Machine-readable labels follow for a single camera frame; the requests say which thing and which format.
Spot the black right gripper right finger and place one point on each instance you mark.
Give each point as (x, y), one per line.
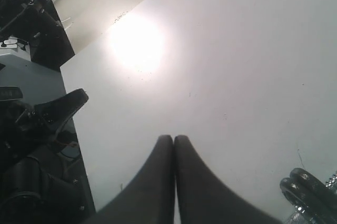
(202, 197)

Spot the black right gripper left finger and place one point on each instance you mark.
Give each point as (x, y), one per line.
(150, 196)

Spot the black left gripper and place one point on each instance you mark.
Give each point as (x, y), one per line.
(24, 127)

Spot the chrome dumbbell bar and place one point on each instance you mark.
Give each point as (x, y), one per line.
(314, 200)

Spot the black weight plate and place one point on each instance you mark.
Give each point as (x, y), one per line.
(324, 192)
(308, 206)

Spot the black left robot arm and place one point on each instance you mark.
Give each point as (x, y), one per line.
(42, 173)

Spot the black background robot equipment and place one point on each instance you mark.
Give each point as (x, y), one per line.
(35, 26)

